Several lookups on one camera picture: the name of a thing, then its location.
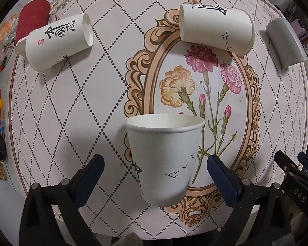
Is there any white paper cup left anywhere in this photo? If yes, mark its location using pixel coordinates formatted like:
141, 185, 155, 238
25, 13, 94, 72

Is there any grey plastic cup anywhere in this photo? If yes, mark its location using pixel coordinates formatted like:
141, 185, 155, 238
266, 18, 308, 68

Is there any white paper cup centre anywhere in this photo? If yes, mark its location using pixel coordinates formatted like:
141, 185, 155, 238
179, 4, 255, 56

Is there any red corrugated paper cup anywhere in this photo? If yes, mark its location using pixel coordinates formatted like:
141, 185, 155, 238
15, 0, 51, 56

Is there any small yellow smiley cap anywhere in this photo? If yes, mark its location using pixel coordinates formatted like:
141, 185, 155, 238
0, 99, 4, 110

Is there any white paper cup with birds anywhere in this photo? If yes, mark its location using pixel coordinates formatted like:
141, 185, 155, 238
125, 113, 205, 207

